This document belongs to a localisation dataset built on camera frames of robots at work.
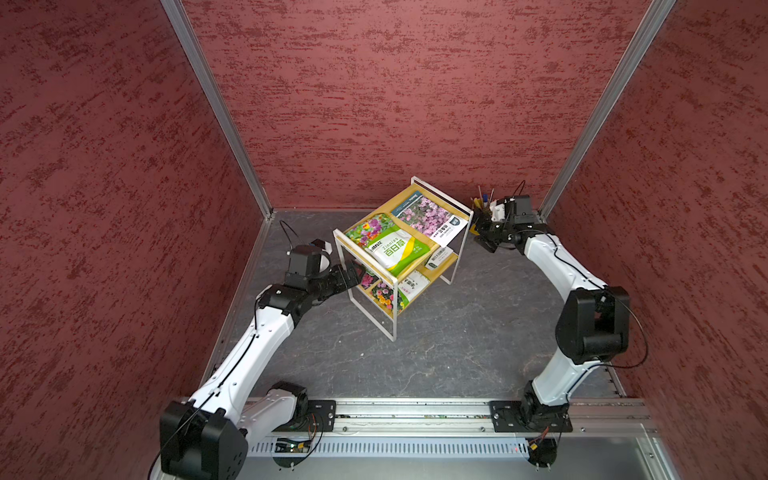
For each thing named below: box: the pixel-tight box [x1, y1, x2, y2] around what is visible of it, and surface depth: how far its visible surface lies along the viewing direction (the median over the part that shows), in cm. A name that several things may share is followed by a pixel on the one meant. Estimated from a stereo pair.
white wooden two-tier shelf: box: [333, 176, 474, 342], surface depth 74 cm
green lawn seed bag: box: [425, 246, 454, 271], surface depth 89 cm
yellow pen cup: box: [470, 185, 495, 236], surface depth 83 cm
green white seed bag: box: [346, 213, 431, 277], surface depth 69 cm
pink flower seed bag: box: [391, 190, 469, 247], surface depth 74 cm
